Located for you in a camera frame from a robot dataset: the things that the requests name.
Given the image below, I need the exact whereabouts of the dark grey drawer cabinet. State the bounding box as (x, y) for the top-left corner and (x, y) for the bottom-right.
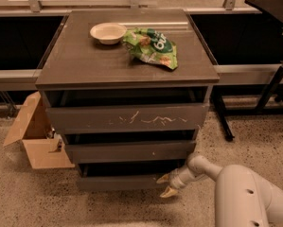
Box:
(35, 9), (221, 175)

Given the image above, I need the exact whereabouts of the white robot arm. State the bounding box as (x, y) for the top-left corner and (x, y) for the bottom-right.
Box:
(157, 153), (283, 227)

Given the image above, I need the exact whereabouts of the white paper bowl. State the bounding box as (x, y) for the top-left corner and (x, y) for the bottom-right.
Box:
(90, 23), (127, 45)

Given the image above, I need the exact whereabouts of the black side table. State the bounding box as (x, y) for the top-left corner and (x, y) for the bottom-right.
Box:
(211, 0), (283, 142)

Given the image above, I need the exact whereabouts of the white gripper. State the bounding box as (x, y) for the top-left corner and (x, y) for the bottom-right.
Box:
(156, 168), (186, 199)

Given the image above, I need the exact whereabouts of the grey bottom drawer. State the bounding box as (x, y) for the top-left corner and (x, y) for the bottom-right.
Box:
(75, 160), (186, 193)

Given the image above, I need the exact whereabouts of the grey middle drawer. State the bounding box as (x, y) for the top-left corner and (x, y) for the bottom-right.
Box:
(65, 130), (197, 163)

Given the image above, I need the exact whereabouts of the scratched grey top drawer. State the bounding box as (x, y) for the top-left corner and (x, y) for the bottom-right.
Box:
(45, 88), (208, 134)

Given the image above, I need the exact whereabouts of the green chip bag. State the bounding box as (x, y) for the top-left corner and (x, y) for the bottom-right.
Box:
(122, 28), (178, 70)

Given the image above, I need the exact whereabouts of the open cardboard box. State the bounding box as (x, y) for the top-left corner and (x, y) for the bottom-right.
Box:
(4, 92), (75, 169)

